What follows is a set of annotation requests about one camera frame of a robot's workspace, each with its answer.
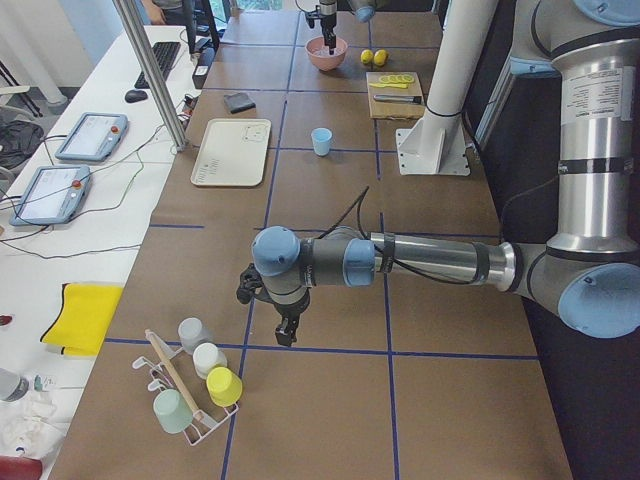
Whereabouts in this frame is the light blue plastic cup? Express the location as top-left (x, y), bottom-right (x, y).
top-left (311, 127), bottom-right (333, 157)

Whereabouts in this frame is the wooden cutting board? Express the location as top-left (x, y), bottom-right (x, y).
top-left (366, 72), bottom-right (425, 119)

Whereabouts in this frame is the grey folded cloth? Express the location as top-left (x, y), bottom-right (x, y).
top-left (223, 92), bottom-right (256, 114)

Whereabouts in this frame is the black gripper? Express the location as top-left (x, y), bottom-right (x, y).
top-left (267, 286), bottom-right (311, 347)
top-left (320, 14), bottom-right (337, 55)

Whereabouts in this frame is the near teach pendant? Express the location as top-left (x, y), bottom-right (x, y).
top-left (9, 165), bottom-right (91, 226)

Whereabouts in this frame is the black power box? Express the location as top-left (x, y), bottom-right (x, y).
top-left (192, 48), bottom-right (216, 89)

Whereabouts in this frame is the yellow cup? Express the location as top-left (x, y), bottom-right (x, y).
top-left (206, 366), bottom-right (243, 407)

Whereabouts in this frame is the yellow plastic knife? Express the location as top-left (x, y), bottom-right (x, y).
top-left (368, 82), bottom-right (409, 90)

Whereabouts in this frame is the pink bowl of ice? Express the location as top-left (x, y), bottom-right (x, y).
top-left (305, 36), bottom-right (348, 71)

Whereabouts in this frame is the white cup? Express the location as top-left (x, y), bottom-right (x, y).
top-left (192, 342), bottom-right (228, 380)

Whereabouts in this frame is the black computer mouse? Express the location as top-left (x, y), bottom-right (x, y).
top-left (124, 89), bottom-right (148, 104)

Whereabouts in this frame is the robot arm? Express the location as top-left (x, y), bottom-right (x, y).
top-left (304, 0), bottom-right (434, 55)
top-left (237, 1), bottom-right (639, 346)

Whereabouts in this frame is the far teach pendant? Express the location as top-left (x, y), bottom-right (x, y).
top-left (55, 112), bottom-right (129, 162)

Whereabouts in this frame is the cream bear tray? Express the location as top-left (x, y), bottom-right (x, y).
top-left (190, 118), bottom-right (271, 187)

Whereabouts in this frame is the steel rod black tip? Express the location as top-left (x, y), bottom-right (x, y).
top-left (373, 94), bottom-right (422, 105)

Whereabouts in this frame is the aluminium frame post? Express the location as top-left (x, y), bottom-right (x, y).
top-left (113, 0), bottom-right (187, 152)

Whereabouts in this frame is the yellow cloth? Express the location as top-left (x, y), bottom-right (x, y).
top-left (40, 283), bottom-right (123, 357)

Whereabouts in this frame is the mint green cup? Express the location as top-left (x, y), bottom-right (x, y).
top-left (153, 389), bottom-right (193, 434)

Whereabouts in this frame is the white wire cup rack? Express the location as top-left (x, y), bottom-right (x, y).
top-left (132, 345), bottom-right (240, 446)

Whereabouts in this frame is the teach pendant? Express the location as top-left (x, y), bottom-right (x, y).
top-left (55, 112), bottom-right (129, 162)
top-left (9, 165), bottom-right (91, 226)

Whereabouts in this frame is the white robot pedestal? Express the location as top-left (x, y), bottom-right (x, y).
top-left (396, 0), bottom-right (498, 176)

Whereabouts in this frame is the wooden rack handle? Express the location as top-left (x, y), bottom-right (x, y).
top-left (145, 329), bottom-right (204, 421)

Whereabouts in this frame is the black keyboard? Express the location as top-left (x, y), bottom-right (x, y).
top-left (134, 41), bottom-right (181, 89)

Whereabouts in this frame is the grey cup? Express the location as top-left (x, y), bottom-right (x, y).
top-left (178, 317), bottom-right (214, 355)

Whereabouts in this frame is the yellow lemon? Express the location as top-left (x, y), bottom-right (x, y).
top-left (373, 49), bottom-right (389, 67)
top-left (360, 49), bottom-right (374, 65)

